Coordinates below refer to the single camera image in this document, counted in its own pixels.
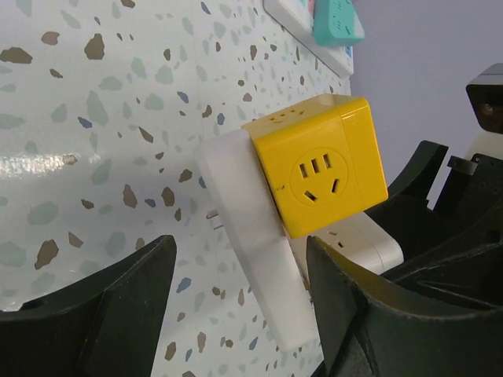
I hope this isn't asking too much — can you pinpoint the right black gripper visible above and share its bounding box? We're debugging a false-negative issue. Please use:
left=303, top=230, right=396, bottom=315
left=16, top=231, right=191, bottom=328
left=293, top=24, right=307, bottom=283
left=366, top=141, right=502, bottom=306

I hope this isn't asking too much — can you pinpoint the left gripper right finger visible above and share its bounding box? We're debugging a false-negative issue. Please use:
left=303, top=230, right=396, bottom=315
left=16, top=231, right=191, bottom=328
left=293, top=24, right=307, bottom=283
left=307, top=236, right=502, bottom=376

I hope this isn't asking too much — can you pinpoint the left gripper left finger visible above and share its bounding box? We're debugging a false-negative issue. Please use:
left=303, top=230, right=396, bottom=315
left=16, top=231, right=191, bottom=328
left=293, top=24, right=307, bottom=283
left=1, top=236, right=177, bottom=376

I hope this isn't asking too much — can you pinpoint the yellow cube plug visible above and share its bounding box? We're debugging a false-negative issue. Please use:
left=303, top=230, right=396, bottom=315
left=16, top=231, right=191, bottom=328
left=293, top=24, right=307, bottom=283
left=243, top=93, right=388, bottom=239

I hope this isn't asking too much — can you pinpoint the white triangular socket block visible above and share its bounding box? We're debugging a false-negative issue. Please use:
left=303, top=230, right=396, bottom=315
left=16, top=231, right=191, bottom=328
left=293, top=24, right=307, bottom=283
left=195, top=129, right=318, bottom=352

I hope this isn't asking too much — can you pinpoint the teal triangular socket block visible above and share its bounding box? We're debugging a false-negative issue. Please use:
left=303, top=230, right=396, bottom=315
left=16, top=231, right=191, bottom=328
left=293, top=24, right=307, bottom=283
left=313, top=0, right=365, bottom=48

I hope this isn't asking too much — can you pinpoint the white power strip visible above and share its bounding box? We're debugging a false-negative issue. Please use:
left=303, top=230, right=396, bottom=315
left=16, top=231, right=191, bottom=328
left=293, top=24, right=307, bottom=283
left=263, top=0, right=354, bottom=78

